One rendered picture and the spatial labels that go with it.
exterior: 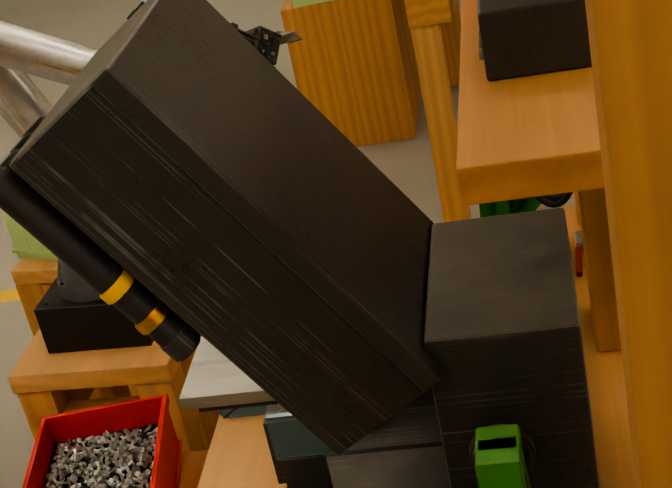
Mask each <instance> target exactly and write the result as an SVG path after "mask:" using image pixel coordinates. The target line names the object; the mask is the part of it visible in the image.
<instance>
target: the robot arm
mask: <svg viewBox="0 0 672 488"><path fill-rule="evenodd" d="M230 24H231V25H232V26H233V27H234V28H235V29H236V30H237V31H238V32H239V33H240V34H241V35H242V36H243V37H244V38H246V39H247V40H248V41H249V42H250V43H251V44H252V45H253V46H254V47H255V48H256V49H257V50H258V51H259V52H260V53H261V54H262V55H263V56H264V57H265V58H266V59H267V60H268V61H269V62H270V63H271V64H272V65H276V63H277V58H278V52H279V47H280V45H282V44H285V43H287V42H288V43H293V42H296V41H299V40H302V37H300V36H298V35H296V34H294V33H296V31H291V32H284V31H276V32H274V31H272V30H269V29H267V28H265V27H262V26H257V27H255V28H253V29H250V30H248V31H243V30H241V29H239V28H238V24H235V23H233V22H232V23H230ZM97 51H98V49H95V48H92V47H88V46H85V45H81V44H78V43H75V42H71V41H68V40H64V39H61V38H58V37H54V36H51V35H47V34H44V33H41V32H37V31H34V30H31V29H27V28H24V27H20V26H17V25H14V24H10V23H7V22H3V21H0V114H1V116H2V117H3V118H4V119H5V120H6V122H7V123H8V124H9V125H10V126H11V128H12V129H13V130H14V131H15V132H16V134H17V135H18V136H19V137H20V138H21V139H22V138H23V135H24V133H25V132H26V131H27V130H28V129H29V128H30V127H31V126H32V125H33V123H34V122H35V121H36V120H37V119H38V118H39V117H41V116H42V117H44V116H47V114H48V113H49V112H50V110H51V109H52V108H53V106H52V105H51V104H50V103H49V101H48V100H47V99H46V98H45V96H44V95H43V94H42V93H41V91H40V90H39V89H38V88H37V86H36V85H35V84H34V83H33V82H32V80H31V79H30V78H29V77H28V75H27V74H26V73H28V74H31V75H35V76H38V77H42V78H45V79H49V80H52V81H56V82H59V83H63V84H66V85H71V83H72V82H73V81H74V80H75V78H76V77H77V76H78V75H79V73H80V72H81V71H82V69H83V68H84V67H85V66H86V64H87V63H88V62H89V60H90V59H91V58H92V57H93V55H94V54H95V53H96V52H97ZM57 285H58V289H59V292H60V295H61V296H62V297H63V298H64V299H66V300H68V301H72V302H91V301H96V300H100V299H101V298H100V294H99V293H98V292H97V291H96V290H95V289H94V288H92V287H91V286H90V285H89V284H88V283H87V282H85V281H84V280H83V279H82V278H81V277H80V276H78V275H77V274H76V273H75V272H74V271H73V270H71V269H70V268H69V267H68V266H67V265H66V264H65V263H63V262H62V261H61V260H60V259H59V258H58V268H57Z"/></svg>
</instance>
